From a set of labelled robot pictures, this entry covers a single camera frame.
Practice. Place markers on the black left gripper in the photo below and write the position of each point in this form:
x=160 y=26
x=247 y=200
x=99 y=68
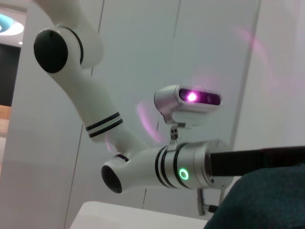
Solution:
x=250 y=162

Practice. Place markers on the dark teal fabric bag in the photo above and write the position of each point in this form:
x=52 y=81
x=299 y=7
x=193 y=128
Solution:
x=262 y=202

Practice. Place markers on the silver left gripper plug stub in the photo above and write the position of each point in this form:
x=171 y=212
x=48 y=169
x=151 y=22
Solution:
x=200 y=202

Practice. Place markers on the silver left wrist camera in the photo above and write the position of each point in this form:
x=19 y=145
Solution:
x=190 y=102

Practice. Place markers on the round ceiling light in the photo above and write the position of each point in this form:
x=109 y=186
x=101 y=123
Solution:
x=9 y=25

